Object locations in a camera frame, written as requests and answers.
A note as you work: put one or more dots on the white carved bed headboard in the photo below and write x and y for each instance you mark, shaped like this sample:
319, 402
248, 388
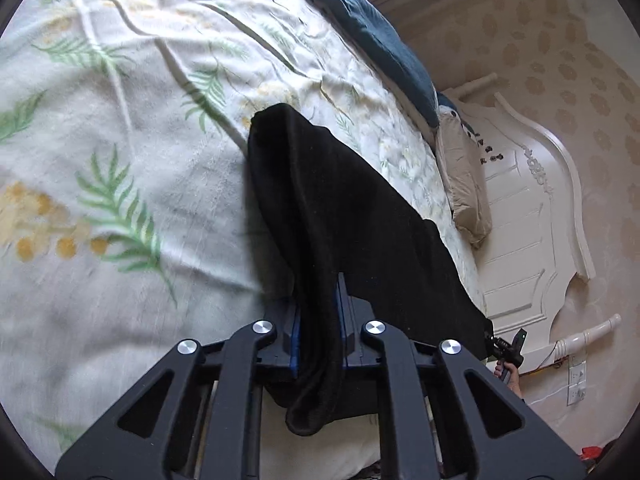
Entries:
530, 200

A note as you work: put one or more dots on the white wall socket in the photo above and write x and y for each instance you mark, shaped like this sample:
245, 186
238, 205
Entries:
576, 380

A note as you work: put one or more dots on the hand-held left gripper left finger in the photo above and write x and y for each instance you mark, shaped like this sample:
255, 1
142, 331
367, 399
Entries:
295, 345

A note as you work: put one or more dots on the black pants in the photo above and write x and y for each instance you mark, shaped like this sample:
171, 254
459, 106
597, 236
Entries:
330, 210

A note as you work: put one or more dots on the dark blue duvet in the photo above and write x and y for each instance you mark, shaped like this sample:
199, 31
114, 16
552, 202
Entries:
380, 45

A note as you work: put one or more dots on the small red object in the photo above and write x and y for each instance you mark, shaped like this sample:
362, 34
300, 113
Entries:
594, 452

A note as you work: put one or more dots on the beige pillow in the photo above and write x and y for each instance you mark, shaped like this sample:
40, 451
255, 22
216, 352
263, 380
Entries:
465, 180

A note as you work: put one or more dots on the floral bed sheet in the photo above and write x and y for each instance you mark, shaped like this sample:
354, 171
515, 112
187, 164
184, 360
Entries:
150, 160

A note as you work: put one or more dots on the person's right hand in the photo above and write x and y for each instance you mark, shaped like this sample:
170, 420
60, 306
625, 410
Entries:
510, 381

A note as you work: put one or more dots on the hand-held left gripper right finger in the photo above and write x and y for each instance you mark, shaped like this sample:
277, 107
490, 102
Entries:
341, 320

